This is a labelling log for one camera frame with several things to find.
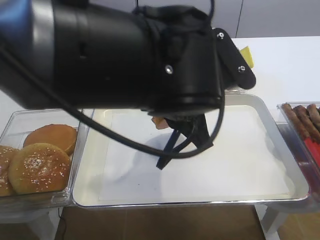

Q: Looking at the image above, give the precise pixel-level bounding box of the white table leg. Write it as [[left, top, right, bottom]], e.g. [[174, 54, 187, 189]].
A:
[[254, 204, 289, 240]]

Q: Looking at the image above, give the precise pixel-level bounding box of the sesame bun top right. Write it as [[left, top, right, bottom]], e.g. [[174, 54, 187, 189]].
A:
[[8, 143, 71, 195]]

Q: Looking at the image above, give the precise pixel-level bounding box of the white parchment paper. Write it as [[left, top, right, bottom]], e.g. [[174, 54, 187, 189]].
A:
[[99, 105, 295, 204]]

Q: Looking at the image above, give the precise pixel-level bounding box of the brown meat patty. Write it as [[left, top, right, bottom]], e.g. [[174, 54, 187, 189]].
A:
[[307, 104, 320, 131], [282, 103, 311, 140], [293, 105, 320, 144]]

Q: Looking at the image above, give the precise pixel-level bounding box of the black cable on floor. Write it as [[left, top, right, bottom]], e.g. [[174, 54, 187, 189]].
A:
[[57, 207, 67, 240]]

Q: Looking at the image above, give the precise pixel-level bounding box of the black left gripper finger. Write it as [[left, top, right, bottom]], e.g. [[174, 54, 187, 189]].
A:
[[156, 130, 180, 170]]

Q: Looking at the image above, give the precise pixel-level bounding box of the plain bun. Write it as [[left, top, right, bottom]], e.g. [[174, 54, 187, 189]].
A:
[[23, 124, 78, 156], [151, 116, 169, 130]]

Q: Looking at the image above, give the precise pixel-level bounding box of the clear plastic bun container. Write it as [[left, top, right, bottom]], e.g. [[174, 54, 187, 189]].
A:
[[0, 109, 89, 213]]

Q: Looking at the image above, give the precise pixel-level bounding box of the sesame bun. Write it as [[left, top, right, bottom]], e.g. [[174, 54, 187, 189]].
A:
[[8, 143, 71, 195], [0, 145, 19, 197]]

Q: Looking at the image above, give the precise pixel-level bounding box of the clear plastic patty container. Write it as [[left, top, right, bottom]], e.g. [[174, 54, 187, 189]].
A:
[[273, 104, 320, 213]]

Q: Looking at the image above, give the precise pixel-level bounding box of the black camera cable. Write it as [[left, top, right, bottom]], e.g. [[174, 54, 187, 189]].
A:
[[0, 46, 226, 160]]

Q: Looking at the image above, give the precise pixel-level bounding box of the sesame bun top left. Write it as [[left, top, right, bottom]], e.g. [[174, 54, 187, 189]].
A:
[[0, 145, 19, 197]]

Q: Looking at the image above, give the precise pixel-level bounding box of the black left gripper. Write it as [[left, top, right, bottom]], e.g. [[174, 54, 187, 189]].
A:
[[133, 5, 256, 150]]

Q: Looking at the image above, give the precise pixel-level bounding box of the white metal tray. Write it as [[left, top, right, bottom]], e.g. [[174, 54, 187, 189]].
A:
[[72, 94, 309, 208]]

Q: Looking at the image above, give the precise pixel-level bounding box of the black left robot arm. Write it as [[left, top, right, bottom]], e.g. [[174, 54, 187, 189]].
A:
[[0, 0, 256, 169]]

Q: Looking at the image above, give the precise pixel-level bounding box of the yellow cheese slice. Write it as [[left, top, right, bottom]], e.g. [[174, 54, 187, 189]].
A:
[[240, 46, 254, 69]]

